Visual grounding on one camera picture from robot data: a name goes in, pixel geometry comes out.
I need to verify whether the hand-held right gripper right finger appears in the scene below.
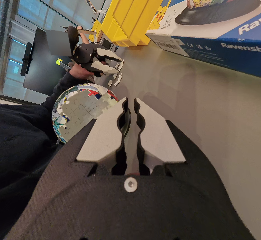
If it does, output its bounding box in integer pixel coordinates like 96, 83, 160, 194
134, 98, 186, 173

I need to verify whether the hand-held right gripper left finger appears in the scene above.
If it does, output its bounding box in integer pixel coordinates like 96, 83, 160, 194
76, 97, 129, 170

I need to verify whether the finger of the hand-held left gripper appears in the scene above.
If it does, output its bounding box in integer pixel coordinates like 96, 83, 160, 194
95, 47, 124, 63
91, 60, 120, 76

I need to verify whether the group of white puzzle pieces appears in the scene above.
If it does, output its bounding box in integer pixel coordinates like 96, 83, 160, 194
107, 60, 125, 87

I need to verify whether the round black ball stand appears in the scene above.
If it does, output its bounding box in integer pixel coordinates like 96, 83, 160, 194
119, 108, 132, 137

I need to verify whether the colourful puzzle ball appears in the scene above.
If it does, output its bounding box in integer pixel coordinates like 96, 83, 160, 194
52, 84, 119, 144

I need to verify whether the person's left forearm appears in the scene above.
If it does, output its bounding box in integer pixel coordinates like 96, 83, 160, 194
41, 72, 82, 112

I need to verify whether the blue puzzle box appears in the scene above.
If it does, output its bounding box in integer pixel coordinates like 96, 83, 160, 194
146, 0, 261, 78

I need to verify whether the person's left hand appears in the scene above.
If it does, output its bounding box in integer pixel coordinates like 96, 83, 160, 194
69, 63, 96, 80

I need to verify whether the black power adapter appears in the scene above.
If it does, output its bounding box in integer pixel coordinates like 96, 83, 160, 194
101, 38, 114, 51

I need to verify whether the small yellow bin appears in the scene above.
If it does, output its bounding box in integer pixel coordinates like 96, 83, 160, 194
90, 19, 102, 42

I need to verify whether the yellow plastic bin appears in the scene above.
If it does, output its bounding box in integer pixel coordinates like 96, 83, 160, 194
100, 0, 176, 47

